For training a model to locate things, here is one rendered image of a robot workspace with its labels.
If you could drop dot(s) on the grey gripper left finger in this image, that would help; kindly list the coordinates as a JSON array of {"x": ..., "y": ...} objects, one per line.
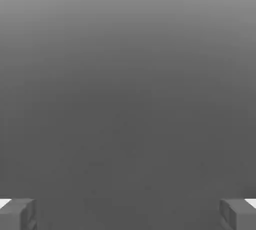
[{"x": 16, "y": 215}]

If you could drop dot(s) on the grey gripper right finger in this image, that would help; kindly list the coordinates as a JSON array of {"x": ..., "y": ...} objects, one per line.
[{"x": 240, "y": 215}]

